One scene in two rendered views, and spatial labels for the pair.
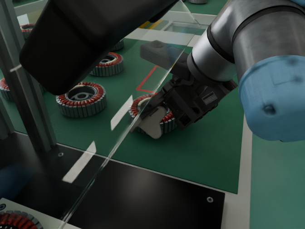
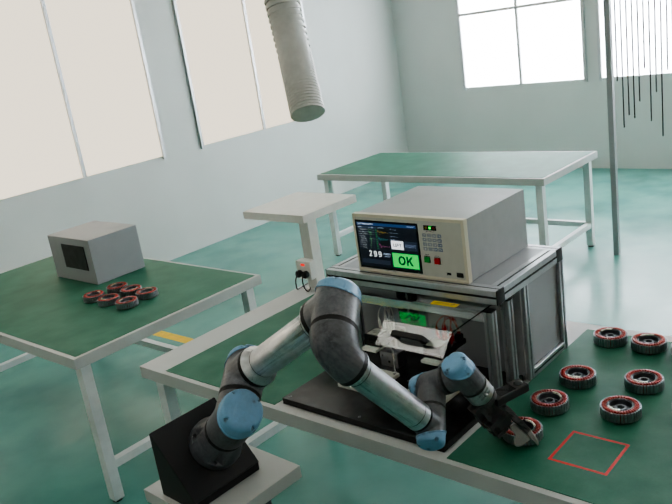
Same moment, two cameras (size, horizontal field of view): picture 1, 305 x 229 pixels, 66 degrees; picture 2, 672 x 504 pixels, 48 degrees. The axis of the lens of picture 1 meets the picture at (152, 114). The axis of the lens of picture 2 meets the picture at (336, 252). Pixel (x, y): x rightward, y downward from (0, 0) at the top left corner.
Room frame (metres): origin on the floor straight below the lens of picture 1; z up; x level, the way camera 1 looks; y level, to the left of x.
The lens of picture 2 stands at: (0.74, -1.88, 1.91)
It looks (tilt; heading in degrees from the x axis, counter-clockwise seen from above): 16 degrees down; 113
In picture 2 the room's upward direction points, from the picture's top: 9 degrees counter-clockwise
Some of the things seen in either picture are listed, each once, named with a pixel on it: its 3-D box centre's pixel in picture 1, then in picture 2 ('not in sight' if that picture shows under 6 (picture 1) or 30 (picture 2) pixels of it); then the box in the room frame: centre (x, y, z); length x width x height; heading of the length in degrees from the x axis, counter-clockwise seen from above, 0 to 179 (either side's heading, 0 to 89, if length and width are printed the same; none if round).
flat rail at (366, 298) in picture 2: not in sight; (406, 304); (0.02, 0.30, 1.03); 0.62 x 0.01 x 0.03; 160
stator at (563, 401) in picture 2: not in sight; (549, 402); (0.47, 0.17, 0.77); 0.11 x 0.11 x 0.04
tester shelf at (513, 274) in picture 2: not in sight; (441, 264); (0.10, 0.51, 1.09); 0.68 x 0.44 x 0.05; 160
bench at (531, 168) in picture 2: not in sight; (452, 207); (-0.71, 4.02, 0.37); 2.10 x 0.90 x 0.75; 160
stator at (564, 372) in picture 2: not in sight; (577, 376); (0.54, 0.34, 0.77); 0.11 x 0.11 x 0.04
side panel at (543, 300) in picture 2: not in sight; (543, 318); (0.43, 0.47, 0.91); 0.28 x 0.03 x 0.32; 70
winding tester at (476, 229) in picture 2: not in sight; (440, 229); (0.11, 0.51, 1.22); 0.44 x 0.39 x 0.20; 160
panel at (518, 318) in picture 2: not in sight; (435, 317); (0.07, 0.45, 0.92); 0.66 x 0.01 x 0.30; 160
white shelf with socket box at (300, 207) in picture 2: not in sight; (307, 251); (-0.67, 1.06, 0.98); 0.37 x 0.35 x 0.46; 160
